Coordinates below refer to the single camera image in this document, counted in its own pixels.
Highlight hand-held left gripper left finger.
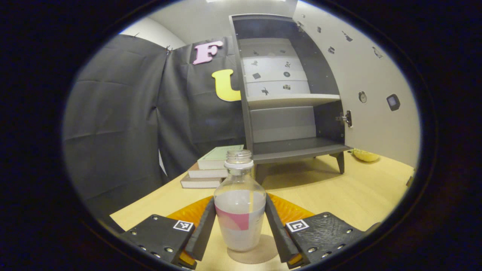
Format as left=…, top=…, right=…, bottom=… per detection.
left=120, top=196, right=217, bottom=269

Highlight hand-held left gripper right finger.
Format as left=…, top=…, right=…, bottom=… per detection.
left=265, top=193, right=366, bottom=268

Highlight clear plastic bottle pink label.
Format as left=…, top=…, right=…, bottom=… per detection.
left=214, top=149, right=267, bottom=252

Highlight dark grey cabinet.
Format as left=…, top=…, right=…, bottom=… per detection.
left=229, top=14, right=352, bottom=185

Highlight grey cabinet door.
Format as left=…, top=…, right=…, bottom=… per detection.
left=293, top=0, right=420, bottom=168

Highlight white cabinet shelf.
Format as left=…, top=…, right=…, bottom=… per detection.
left=247, top=93, right=341, bottom=110

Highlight yellow plush toy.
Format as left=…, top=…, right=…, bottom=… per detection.
left=352, top=149, right=380, bottom=163

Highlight black backdrop cloth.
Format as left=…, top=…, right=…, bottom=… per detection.
left=62, top=34, right=249, bottom=219

